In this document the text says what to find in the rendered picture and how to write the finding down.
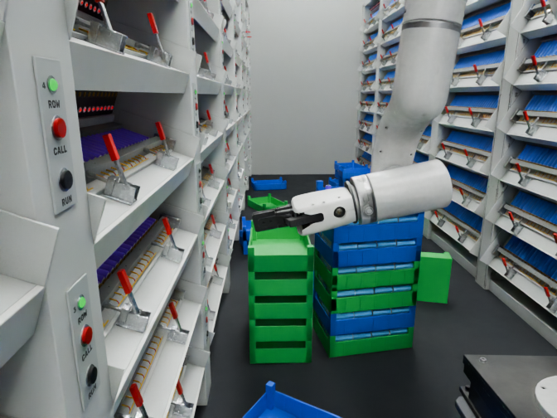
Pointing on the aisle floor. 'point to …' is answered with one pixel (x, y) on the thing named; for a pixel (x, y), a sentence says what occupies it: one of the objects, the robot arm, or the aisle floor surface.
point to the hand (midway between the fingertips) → (264, 220)
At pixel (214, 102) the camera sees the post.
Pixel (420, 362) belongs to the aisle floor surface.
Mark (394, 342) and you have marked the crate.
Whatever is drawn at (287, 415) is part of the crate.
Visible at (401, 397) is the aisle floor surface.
